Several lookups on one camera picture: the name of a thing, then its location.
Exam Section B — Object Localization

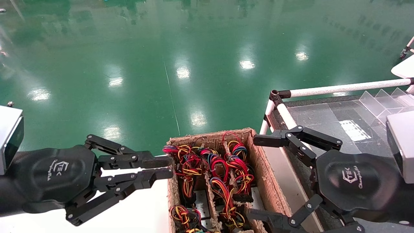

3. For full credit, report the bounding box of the black clamp on white pipe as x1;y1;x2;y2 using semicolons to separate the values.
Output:
400;36;414;59

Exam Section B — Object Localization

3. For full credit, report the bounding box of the brown cardboard divider box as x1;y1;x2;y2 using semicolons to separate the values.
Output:
166;128;291;233

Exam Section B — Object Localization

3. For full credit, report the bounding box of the white frame leg pipe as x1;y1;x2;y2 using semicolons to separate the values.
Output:
259;100;276;135

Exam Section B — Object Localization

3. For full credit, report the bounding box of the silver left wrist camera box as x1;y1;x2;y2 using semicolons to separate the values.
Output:
0;101;25;175

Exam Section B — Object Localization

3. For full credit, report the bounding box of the white background table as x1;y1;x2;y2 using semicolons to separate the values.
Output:
391;55;414;79

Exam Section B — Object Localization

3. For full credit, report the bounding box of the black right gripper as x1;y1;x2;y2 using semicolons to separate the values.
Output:
247;126;405;233

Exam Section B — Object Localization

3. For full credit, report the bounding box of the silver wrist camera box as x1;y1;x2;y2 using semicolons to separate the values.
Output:
0;101;25;175
387;110;414;184

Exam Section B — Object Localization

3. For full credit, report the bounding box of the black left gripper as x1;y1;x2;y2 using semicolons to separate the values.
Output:
13;134;174;226

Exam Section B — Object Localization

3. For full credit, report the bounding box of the white conveyor edge pipe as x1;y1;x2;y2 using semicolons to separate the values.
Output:
278;103;311;150

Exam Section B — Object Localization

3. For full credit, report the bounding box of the clear acrylic divider rack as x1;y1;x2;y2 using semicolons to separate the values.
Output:
359;87;414;127

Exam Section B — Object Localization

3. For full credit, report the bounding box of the long white frame pipe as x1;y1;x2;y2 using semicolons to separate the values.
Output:
289;78;414;98

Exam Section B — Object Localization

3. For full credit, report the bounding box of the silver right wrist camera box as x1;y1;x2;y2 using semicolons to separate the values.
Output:
387;110;414;184

